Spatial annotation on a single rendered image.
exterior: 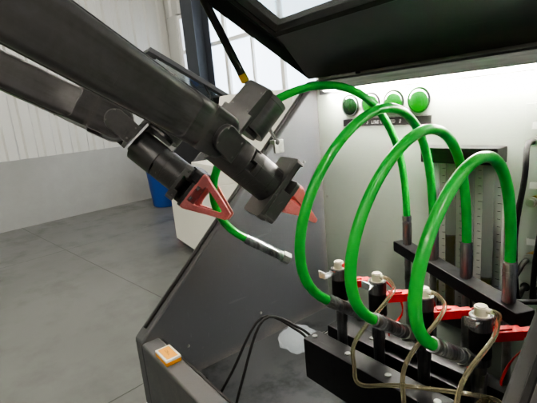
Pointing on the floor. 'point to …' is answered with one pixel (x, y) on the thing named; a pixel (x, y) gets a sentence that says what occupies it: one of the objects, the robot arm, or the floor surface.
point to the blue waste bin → (158, 193)
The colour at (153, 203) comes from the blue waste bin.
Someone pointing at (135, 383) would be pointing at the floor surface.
